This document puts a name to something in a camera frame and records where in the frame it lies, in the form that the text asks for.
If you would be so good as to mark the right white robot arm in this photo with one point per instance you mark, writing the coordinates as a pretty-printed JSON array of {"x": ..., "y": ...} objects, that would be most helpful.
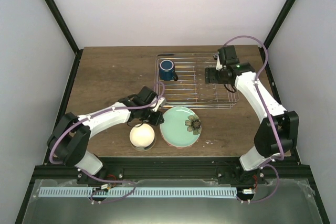
[{"x": 278, "y": 129}]

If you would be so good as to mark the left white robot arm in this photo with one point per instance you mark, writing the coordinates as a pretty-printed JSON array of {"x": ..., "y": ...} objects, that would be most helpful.
[{"x": 69, "y": 140}]

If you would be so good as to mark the light blue slotted strip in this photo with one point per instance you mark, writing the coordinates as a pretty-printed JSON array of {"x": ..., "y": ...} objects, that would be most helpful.
[{"x": 141, "y": 192}]

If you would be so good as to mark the blue enamel mug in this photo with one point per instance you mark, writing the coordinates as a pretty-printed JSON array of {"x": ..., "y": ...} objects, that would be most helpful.
[{"x": 167, "y": 71}]

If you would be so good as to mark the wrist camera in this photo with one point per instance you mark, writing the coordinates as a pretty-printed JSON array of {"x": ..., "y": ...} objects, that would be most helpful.
[
  {"x": 158, "y": 104},
  {"x": 218, "y": 64}
]

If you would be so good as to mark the black aluminium frame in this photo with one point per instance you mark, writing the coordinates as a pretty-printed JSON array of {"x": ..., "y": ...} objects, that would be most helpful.
[{"x": 49, "y": 171}]

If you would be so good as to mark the teal flower plate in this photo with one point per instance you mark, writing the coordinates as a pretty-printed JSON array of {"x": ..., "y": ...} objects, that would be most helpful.
[{"x": 181, "y": 127}]

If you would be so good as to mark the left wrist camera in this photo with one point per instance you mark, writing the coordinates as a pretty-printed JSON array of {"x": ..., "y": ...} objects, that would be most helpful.
[{"x": 158, "y": 104}]

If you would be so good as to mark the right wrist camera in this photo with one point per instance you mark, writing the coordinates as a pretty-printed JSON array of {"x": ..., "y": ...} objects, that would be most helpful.
[{"x": 218, "y": 64}]

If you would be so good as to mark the orange scalloped plate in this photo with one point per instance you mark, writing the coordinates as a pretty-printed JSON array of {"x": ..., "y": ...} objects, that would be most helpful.
[{"x": 179, "y": 147}]

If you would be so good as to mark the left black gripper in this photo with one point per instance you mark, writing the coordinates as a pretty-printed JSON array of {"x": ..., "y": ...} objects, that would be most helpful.
[{"x": 157, "y": 120}]

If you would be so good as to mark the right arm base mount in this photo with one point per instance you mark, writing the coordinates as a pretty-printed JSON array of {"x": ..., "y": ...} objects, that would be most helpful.
[{"x": 236, "y": 175}]

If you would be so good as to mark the wire dish rack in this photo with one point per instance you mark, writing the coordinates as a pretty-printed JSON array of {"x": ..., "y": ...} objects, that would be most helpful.
[{"x": 191, "y": 90}]

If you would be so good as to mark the white upturned bowl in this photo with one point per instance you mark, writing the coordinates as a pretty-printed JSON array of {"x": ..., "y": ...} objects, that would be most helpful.
[{"x": 142, "y": 135}]

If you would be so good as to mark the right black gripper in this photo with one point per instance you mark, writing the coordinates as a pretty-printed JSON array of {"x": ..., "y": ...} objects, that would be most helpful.
[{"x": 209, "y": 78}]

